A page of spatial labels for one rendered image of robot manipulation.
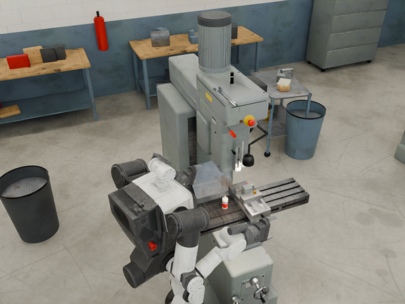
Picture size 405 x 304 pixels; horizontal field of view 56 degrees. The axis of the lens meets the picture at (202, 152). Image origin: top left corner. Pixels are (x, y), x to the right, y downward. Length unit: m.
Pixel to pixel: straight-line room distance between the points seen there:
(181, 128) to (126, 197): 1.17
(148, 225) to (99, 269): 2.17
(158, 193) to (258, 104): 0.81
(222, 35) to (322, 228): 2.42
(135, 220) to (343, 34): 6.41
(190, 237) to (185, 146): 1.35
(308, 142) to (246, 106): 2.77
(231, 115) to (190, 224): 0.78
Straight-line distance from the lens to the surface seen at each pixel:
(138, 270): 1.82
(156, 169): 1.56
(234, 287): 2.70
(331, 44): 7.40
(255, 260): 2.70
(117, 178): 1.75
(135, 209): 1.51
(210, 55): 2.30
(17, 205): 3.78
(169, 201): 1.55
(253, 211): 2.63
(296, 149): 4.83
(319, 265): 3.72
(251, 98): 2.06
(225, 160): 2.36
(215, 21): 2.24
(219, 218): 2.67
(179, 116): 2.62
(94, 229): 4.06
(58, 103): 6.10
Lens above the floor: 2.79
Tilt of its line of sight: 34 degrees down
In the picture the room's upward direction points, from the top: 1 degrees counter-clockwise
